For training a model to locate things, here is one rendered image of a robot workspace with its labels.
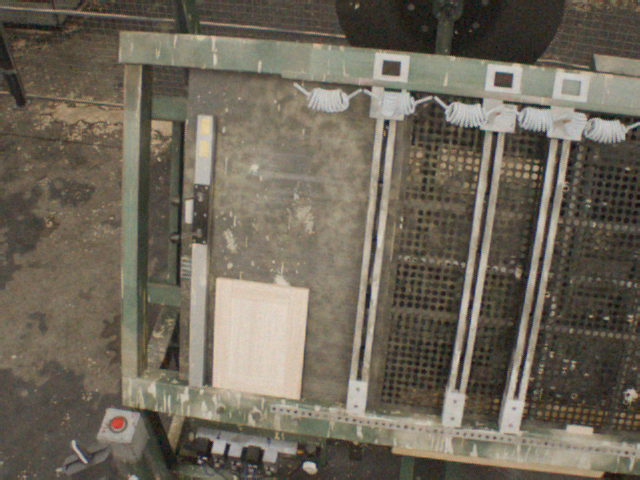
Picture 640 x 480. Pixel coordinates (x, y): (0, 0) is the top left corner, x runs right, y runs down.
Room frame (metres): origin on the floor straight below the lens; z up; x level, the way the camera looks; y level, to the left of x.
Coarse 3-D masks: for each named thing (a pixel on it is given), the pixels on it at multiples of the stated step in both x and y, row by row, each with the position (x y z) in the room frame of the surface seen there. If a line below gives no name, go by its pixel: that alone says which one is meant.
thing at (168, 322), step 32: (448, 192) 2.38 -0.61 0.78; (160, 320) 1.67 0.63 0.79; (544, 320) 1.71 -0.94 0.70; (608, 320) 1.69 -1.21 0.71; (160, 352) 1.51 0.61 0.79; (448, 352) 1.70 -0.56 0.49; (416, 384) 1.36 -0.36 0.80; (160, 448) 1.29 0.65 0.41; (352, 448) 1.33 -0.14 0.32; (384, 448) 1.37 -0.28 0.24
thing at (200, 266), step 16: (208, 160) 1.72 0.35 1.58; (208, 176) 1.69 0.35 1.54; (208, 224) 1.61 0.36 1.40; (208, 240) 1.59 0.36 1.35; (192, 256) 1.56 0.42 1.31; (208, 256) 1.57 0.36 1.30; (192, 272) 1.53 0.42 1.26; (208, 272) 1.54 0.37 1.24; (192, 288) 1.50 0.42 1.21; (208, 288) 1.51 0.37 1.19; (192, 304) 1.46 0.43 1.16; (192, 320) 1.43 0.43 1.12; (192, 336) 1.40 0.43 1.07; (192, 352) 1.37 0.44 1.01; (192, 368) 1.34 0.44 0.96; (192, 384) 1.30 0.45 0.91
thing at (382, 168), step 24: (384, 120) 1.73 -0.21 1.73; (384, 144) 1.69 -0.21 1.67; (384, 168) 1.63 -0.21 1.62; (384, 192) 1.58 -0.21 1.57; (384, 216) 1.54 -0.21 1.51; (360, 288) 1.42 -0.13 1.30; (360, 312) 1.37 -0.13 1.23; (360, 336) 1.33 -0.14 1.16; (360, 360) 1.30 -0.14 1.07; (360, 384) 1.23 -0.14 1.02; (360, 408) 1.18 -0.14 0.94
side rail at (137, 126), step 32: (128, 64) 1.91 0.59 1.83; (128, 96) 1.86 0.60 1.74; (128, 128) 1.80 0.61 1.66; (128, 160) 1.75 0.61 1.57; (128, 192) 1.69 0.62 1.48; (128, 224) 1.63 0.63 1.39; (128, 256) 1.57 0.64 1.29; (128, 288) 1.51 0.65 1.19; (128, 320) 1.45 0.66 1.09; (128, 352) 1.38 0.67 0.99
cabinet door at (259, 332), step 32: (224, 288) 1.50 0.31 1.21; (256, 288) 1.49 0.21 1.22; (288, 288) 1.48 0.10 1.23; (224, 320) 1.44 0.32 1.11; (256, 320) 1.43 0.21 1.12; (288, 320) 1.42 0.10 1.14; (224, 352) 1.37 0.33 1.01; (256, 352) 1.36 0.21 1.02; (288, 352) 1.35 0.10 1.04; (224, 384) 1.31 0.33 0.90; (256, 384) 1.30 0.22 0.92; (288, 384) 1.29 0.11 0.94
